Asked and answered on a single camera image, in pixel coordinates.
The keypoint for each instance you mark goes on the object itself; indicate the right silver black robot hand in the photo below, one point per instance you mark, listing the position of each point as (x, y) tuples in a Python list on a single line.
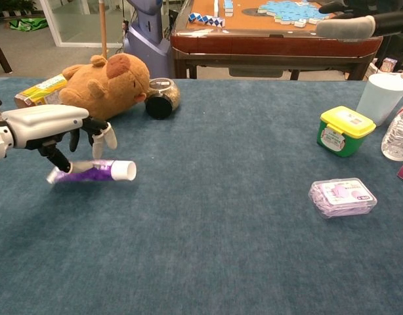
[(346, 28)]

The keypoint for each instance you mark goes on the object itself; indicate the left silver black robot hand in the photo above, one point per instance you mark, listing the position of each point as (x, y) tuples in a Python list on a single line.
[(44, 124)]

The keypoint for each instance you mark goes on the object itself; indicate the purple white tube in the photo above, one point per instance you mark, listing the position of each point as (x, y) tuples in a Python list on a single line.
[(103, 172)]

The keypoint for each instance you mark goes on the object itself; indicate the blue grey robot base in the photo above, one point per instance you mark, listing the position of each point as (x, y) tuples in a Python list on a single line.
[(145, 42)]

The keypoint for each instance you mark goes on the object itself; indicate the yellow label tea bottle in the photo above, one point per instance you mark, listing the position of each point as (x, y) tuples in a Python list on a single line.
[(40, 92)]

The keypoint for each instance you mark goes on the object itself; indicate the black bag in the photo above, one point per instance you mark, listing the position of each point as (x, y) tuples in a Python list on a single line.
[(395, 49)]

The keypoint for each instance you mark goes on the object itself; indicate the small colourful carton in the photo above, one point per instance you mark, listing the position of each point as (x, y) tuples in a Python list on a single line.
[(389, 65)]

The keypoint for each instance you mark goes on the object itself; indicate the blue mahjong tile pile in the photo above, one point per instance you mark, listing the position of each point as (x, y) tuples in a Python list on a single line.
[(287, 11)]

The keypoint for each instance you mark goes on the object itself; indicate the brown capybara plush toy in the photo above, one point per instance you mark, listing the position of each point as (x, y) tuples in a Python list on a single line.
[(106, 88)]

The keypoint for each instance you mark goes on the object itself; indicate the light blue cup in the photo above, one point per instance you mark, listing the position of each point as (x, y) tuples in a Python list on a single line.
[(380, 98)]

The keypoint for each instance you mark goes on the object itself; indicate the brown mahjong table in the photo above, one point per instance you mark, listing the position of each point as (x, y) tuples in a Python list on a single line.
[(254, 46)]

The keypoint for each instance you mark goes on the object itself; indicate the white framed glass partition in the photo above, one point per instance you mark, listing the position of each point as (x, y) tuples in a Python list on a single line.
[(54, 23)]

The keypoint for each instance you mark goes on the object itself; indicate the green bag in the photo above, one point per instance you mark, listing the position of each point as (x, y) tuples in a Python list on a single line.
[(27, 23)]

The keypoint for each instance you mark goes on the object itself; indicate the green box yellow lid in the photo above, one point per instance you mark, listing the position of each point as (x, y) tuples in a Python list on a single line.
[(342, 134)]

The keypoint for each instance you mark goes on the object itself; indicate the wooden pole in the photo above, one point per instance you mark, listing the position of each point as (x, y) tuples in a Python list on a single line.
[(103, 29)]

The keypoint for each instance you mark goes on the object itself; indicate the glass jar black lid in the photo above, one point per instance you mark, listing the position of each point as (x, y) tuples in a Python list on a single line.
[(160, 106)]

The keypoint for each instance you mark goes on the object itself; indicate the stacked blue mahjong tiles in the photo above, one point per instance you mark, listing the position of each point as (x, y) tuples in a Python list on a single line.
[(228, 8)]

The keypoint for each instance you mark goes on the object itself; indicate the clear plastic water bottle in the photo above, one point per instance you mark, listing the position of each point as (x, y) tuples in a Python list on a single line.
[(398, 138)]

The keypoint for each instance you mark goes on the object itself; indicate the blue white snake cube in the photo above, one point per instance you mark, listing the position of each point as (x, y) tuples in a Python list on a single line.
[(206, 19)]

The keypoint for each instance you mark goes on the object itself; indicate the clear floss pick box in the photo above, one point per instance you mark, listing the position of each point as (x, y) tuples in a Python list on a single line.
[(342, 197)]

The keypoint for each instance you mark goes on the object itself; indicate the blue table cloth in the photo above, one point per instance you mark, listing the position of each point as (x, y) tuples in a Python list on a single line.
[(201, 229)]

